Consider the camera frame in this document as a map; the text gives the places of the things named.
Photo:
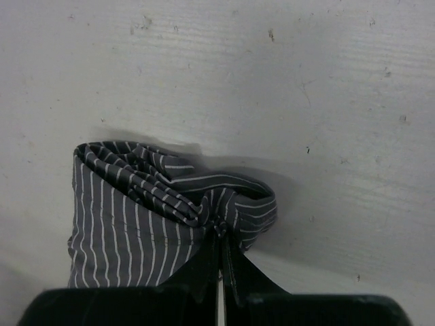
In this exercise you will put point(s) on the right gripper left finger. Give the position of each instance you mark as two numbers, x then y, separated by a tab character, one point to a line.
188	297

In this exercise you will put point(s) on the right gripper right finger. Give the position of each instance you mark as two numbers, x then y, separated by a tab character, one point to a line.
252	298

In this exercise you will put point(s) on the grey striped underwear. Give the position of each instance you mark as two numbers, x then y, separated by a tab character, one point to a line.
141	213

